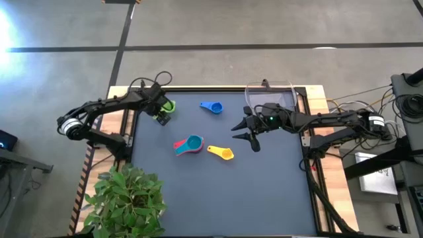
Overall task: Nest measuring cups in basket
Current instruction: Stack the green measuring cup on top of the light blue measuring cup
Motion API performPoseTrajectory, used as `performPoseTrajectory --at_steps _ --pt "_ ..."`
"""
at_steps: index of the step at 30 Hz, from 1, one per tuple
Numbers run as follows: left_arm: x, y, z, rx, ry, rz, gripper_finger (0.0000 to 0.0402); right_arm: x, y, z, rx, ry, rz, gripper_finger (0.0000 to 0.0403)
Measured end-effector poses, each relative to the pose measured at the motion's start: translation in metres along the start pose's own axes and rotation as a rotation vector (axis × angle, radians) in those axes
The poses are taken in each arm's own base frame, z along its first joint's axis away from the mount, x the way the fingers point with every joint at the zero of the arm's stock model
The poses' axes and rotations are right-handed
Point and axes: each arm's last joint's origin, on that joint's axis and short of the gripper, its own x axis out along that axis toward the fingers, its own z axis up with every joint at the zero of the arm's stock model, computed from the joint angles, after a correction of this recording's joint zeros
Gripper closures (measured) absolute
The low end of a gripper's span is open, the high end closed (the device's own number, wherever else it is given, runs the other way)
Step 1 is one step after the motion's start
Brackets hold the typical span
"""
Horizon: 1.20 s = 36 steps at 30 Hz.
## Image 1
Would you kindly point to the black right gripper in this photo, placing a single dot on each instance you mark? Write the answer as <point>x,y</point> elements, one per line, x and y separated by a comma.
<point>255,124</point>

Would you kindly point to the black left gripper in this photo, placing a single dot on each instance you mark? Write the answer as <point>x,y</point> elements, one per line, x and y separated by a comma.
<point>157,106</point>

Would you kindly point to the green measuring cup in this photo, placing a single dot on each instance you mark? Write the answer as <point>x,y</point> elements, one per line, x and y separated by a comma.
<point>170,107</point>

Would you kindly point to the yellow measuring cup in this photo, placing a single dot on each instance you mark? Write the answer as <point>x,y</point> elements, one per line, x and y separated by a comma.
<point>226,153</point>

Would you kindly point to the blue measuring cup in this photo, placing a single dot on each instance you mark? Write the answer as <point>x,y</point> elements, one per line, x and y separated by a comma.
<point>216,107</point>

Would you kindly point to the red measuring cup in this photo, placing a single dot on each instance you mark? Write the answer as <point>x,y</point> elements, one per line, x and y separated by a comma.
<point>178,144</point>

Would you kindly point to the teal measuring cup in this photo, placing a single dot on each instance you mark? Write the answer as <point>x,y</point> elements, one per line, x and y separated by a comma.
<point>193,142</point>

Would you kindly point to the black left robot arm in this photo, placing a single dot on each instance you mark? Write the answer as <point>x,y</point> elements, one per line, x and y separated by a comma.
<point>109,104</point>

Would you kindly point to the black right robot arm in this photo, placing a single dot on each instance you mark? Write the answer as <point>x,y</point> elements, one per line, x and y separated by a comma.
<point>330,119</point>

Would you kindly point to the clear plastic basket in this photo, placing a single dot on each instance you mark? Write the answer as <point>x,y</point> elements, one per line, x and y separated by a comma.
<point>284,96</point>

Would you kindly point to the green leafy potted plant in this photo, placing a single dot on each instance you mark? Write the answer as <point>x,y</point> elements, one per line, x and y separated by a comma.
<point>125,201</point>

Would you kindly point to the white box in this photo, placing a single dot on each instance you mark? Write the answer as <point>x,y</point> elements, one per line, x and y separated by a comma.
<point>376,178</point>

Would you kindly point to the dark grey side desk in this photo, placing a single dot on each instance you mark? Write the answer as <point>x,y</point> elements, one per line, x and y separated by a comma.
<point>16,162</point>

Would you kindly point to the dark tablet screen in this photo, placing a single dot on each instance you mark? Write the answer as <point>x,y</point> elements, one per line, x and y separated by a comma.
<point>7,140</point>

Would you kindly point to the grey equipment stand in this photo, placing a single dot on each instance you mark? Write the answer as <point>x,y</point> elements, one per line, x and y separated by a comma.
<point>404,89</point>

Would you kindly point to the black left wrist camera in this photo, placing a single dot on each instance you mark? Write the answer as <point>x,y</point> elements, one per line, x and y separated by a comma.
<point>154,91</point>

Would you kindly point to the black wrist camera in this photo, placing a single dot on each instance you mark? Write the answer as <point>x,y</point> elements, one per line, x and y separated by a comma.
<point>154,91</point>
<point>271,115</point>

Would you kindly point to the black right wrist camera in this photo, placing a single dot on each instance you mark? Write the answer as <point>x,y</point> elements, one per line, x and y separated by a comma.
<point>271,115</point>

